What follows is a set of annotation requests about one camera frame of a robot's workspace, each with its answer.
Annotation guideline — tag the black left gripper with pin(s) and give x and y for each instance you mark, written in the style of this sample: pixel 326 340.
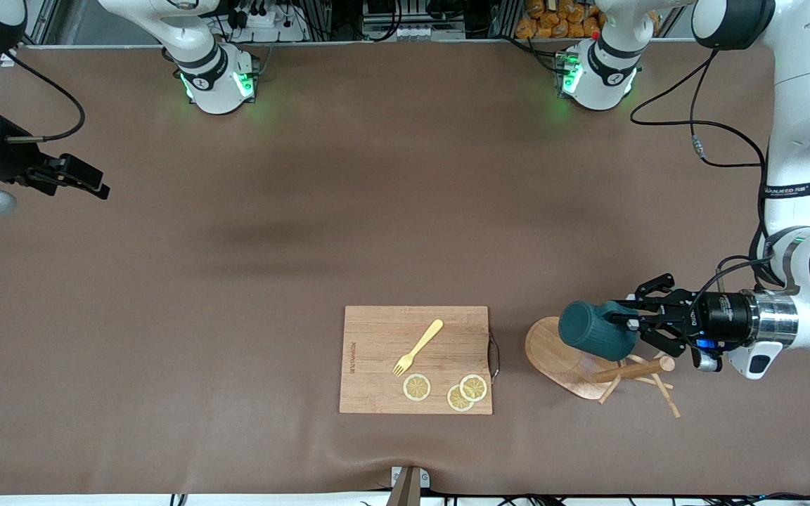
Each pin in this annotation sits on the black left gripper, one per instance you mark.
pixel 723 318

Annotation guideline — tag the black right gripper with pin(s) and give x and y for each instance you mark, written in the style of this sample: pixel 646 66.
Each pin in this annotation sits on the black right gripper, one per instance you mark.
pixel 5 156

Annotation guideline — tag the teal cup with yellow inside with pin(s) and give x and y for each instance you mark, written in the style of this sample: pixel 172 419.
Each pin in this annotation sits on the teal cup with yellow inside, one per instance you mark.
pixel 591 330

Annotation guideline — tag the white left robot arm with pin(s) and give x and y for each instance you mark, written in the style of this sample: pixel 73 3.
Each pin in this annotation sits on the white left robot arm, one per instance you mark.
pixel 806 105

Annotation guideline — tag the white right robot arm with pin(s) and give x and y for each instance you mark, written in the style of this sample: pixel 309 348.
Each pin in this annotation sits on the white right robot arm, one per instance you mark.
pixel 211 77

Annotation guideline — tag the wooden mug rack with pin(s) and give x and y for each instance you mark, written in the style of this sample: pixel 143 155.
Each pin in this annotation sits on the wooden mug rack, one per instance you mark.
pixel 549 355

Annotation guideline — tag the lemon slice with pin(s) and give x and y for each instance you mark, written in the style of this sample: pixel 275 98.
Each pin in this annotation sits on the lemon slice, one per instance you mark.
pixel 417 387
pixel 474 388
pixel 454 403

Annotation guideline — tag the white power strip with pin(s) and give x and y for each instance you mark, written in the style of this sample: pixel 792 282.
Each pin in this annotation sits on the white power strip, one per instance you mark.
pixel 264 20

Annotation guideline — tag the brown table cover sheet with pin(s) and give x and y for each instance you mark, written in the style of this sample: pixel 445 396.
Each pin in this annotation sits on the brown table cover sheet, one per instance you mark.
pixel 405 246

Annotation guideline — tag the wooden cutting board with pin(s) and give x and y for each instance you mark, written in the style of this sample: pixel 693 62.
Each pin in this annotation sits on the wooden cutting board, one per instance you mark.
pixel 377 379

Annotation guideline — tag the orange snack bags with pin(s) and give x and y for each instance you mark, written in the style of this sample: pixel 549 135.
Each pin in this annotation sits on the orange snack bags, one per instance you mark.
pixel 560 24

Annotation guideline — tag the white connector strip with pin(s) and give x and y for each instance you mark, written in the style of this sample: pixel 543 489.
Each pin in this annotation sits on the white connector strip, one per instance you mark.
pixel 426 33

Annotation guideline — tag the aluminium frame post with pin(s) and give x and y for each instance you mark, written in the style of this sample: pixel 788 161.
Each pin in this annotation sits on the aluminium frame post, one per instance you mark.
pixel 46 21

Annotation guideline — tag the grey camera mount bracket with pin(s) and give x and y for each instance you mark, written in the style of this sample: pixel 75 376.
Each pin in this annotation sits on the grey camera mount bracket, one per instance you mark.
pixel 408 488

